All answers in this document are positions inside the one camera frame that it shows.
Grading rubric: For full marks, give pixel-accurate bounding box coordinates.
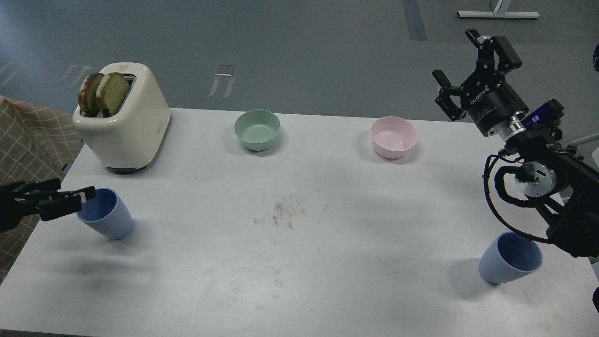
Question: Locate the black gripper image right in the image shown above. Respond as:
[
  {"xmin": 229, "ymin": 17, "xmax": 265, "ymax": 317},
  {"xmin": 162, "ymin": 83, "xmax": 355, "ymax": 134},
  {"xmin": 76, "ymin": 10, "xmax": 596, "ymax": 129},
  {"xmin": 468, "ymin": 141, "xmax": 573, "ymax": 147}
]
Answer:
[{"xmin": 432, "ymin": 29, "xmax": 530, "ymax": 137}]

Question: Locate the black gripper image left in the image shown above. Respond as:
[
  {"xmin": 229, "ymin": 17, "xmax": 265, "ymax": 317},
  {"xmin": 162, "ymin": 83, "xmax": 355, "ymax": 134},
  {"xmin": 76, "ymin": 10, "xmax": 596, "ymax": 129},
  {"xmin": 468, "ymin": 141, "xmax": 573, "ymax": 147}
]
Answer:
[{"xmin": 0, "ymin": 178, "xmax": 96, "ymax": 233}]

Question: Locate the blue cup starting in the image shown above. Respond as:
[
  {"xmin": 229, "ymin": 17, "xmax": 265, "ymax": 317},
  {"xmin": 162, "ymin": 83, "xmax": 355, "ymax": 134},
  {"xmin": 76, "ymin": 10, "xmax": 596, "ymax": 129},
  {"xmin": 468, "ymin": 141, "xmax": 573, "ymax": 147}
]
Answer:
[
  {"xmin": 76, "ymin": 188, "xmax": 133, "ymax": 240},
  {"xmin": 478, "ymin": 232, "xmax": 543, "ymax": 285}
]

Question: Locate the beige checkered cloth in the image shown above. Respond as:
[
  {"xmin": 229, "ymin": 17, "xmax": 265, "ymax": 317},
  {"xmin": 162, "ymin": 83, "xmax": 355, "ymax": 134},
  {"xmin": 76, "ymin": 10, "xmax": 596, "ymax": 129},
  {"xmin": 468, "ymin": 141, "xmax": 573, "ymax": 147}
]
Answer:
[{"xmin": 0, "ymin": 96, "xmax": 84, "ymax": 281}]

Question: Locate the white desk foot bar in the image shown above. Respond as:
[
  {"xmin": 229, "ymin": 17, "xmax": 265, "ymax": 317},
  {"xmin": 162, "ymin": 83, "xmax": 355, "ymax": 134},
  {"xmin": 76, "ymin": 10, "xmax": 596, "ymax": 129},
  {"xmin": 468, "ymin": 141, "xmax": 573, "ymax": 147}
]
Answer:
[{"xmin": 456, "ymin": 0, "xmax": 541, "ymax": 20}]

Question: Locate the pink bowl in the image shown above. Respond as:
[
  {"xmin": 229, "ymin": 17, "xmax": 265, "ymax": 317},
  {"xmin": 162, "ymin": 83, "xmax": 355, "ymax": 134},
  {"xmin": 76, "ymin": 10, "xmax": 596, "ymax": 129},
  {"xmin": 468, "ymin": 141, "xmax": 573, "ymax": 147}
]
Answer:
[{"xmin": 370, "ymin": 117, "xmax": 418, "ymax": 160}]

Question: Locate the left toast slice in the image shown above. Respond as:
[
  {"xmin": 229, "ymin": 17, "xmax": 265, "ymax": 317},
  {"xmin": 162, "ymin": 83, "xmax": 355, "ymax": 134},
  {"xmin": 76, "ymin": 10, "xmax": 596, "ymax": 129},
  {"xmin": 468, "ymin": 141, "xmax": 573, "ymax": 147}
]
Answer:
[{"xmin": 78, "ymin": 73, "xmax": 104, "ymax": 117}]

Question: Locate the toast slice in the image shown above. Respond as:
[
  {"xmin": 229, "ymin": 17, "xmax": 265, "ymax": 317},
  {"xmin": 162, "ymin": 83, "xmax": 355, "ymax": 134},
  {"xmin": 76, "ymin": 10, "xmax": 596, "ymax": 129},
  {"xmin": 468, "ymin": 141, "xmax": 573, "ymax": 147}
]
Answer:
[
  {"xmin": 78, "ymin": 73, "xmax": 104, "ymax": 117},
  {"xmin": 96, "ymin": 72, "xmax": 131, "ymax": 118}
]

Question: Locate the cream white toaster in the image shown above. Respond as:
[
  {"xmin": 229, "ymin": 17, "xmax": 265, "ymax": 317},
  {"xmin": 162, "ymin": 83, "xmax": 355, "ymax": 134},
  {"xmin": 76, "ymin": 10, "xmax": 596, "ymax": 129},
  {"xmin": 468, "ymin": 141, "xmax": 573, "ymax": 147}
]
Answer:
[{"xmin": 73, "ymin": 62, "xmax": 171, "ymax": 174}]

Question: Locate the right toast slice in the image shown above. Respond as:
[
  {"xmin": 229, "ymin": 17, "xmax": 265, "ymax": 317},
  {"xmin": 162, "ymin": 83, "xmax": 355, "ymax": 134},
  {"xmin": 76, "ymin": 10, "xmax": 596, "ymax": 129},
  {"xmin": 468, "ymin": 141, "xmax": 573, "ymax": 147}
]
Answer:
[{"xmin": 96, "ymin": 72, "xmax": 131, "ymax": 118}]

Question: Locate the green bowl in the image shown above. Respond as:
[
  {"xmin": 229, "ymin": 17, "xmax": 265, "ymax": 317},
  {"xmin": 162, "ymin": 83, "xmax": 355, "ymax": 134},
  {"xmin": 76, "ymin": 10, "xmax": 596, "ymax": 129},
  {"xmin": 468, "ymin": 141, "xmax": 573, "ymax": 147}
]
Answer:
[{"xmin": 234, "ymin": 110, "xmax": 281, "ymax": 152}]

